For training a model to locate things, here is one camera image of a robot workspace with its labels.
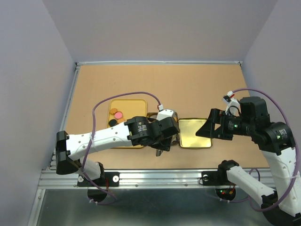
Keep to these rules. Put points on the gold tin lid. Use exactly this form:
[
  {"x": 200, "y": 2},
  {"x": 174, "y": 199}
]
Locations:
[{"x": 188, "y": 139}]

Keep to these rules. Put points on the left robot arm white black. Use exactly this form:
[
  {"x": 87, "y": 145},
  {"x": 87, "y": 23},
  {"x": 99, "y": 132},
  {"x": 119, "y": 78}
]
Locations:
[{"x": 70, "y": 150}]

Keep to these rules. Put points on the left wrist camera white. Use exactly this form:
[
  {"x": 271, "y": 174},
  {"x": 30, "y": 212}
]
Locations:
[{"x": 165, "y": 113}]

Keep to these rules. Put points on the tan cookie top left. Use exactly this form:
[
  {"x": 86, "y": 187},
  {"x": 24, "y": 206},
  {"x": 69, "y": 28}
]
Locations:
[{"x": 113, "y": 110}]

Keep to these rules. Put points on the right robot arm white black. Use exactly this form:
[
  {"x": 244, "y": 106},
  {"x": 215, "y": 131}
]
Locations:
[{"x": 249, "y": 117}]

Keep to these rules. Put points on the pink round cookie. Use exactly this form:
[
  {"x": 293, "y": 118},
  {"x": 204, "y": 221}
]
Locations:
[{"x": 118, "y": 115}]

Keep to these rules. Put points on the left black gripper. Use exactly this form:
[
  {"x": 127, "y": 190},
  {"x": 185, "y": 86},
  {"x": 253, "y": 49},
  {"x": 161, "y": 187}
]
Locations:
[{"x": 165, "y": 146}]

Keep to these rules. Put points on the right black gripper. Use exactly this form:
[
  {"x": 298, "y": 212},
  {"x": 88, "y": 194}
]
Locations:
[{"x": 217, "y": 116}]

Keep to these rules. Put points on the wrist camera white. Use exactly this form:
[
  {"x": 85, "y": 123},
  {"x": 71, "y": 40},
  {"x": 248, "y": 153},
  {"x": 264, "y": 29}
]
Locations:
[
  {"x": 165, "y": 113},
  {"x": 232, "y": 107}
]

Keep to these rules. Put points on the gold rectangular tray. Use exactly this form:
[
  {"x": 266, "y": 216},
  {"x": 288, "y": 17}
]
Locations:
[{"x": 129, "y": 107}]

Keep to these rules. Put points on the square cookie tin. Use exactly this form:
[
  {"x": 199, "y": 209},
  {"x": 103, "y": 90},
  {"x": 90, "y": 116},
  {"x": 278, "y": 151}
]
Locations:
[{"x": 175, "y": 138}]

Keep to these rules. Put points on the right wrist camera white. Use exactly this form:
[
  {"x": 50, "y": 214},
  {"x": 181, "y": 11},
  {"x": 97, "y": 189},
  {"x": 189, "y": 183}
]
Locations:
[{"x": 232, "y": 107}]

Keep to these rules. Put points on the aluminium rail frame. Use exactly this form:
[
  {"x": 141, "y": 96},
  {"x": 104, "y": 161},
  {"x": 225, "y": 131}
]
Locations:
[{"x": 169, "y": 191}]

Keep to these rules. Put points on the orange flower cookie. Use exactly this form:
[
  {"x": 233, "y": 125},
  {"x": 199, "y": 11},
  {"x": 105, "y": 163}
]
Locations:
[{"x": 121, "y": 120}]

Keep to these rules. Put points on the black round cookie left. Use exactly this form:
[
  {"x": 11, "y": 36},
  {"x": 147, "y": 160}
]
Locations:
[{"x": 112, "y": 122}]

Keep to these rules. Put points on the metal tongs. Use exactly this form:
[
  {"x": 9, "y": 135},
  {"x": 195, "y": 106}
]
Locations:
[{"x": 158, "y": 152}]

